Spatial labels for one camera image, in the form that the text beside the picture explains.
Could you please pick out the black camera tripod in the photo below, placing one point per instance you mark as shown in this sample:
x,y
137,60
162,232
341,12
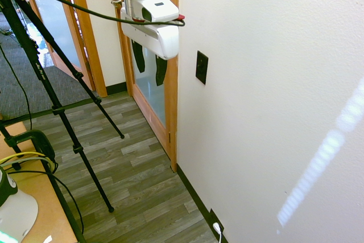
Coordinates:
x,y
42,63

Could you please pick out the black baseboard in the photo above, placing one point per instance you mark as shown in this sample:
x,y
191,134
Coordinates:
x,y
196,197

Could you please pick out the black wall outlet plate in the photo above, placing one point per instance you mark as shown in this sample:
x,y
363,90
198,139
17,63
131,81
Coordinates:
x,y
216,220

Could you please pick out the wooden framed glass partition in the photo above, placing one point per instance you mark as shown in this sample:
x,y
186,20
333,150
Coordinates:
x,y
61,26

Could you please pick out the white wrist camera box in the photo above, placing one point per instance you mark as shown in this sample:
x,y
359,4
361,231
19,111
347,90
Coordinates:
x,y
156,9

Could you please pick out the black wall light switch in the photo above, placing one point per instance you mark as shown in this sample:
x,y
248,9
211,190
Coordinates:
x,y
202,67

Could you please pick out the black table clamp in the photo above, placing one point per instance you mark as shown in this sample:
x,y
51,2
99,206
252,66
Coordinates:
x,y
39,142

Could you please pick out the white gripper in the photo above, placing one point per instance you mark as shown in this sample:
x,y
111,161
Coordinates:
x,y
153,33

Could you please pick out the wooden glass door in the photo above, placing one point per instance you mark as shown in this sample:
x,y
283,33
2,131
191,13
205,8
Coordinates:
x,y
153,92

